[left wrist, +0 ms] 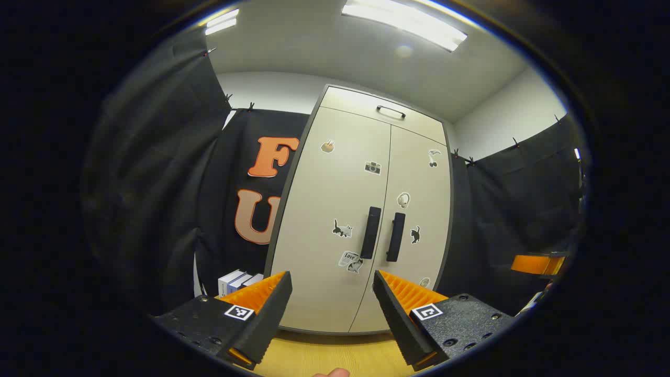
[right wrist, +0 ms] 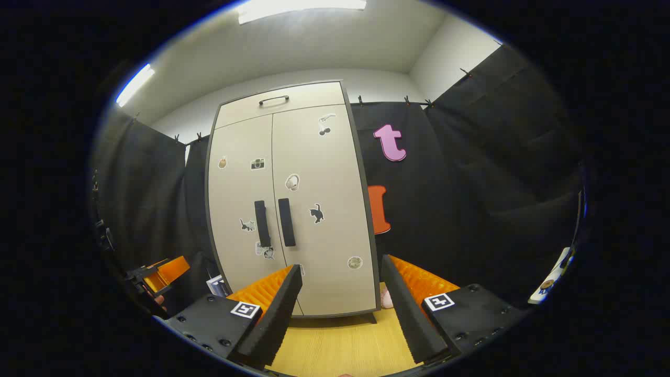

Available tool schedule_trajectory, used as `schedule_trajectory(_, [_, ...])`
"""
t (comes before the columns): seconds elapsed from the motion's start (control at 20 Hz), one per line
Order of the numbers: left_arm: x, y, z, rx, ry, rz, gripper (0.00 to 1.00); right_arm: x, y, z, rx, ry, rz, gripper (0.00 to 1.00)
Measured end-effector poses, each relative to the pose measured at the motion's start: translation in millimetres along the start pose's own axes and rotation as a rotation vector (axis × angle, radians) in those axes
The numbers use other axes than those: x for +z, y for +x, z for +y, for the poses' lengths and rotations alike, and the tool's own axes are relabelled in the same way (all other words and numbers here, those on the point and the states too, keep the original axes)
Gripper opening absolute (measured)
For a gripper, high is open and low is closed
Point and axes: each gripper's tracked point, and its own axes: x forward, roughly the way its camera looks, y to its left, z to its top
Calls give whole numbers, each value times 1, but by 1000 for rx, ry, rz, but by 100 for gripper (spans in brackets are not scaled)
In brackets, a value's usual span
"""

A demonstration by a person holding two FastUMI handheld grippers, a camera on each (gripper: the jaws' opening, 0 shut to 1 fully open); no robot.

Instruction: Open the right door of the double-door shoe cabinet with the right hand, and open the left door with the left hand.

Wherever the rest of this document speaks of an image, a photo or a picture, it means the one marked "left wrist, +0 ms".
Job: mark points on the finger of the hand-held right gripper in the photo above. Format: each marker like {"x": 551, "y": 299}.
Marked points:
{"x": 534, "y": 264}

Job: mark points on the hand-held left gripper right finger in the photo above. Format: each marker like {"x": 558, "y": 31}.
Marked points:
{"x": 398, "y": 319}

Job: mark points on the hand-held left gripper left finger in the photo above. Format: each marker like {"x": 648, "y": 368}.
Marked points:
{"x": 267, "y": 319}

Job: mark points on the beige cabinet door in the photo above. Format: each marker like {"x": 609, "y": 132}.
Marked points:
{"x": 424, "y": 188}
{"x": 324, "y": 199}

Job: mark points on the beige double-door shoe cabinet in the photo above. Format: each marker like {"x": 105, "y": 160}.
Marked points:
{"x": 361, "y": 107}

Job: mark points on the dark blue box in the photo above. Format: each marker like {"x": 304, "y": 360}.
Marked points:
{"x": 254, "y": 279}

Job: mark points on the large ceiling light panel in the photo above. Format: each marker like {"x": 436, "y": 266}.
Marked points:
{"x": 408, "y": 23}

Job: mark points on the small ceiling light panel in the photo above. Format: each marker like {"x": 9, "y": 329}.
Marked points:
{"x": 221, "y": 22}

